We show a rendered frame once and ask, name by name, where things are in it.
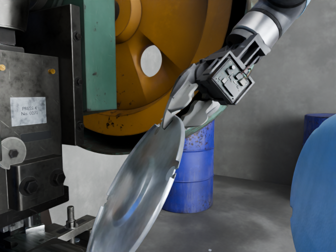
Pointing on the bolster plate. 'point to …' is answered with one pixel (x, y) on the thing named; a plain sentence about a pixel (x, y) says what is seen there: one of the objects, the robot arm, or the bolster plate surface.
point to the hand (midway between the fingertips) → (169, 125)
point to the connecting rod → (13, 20)
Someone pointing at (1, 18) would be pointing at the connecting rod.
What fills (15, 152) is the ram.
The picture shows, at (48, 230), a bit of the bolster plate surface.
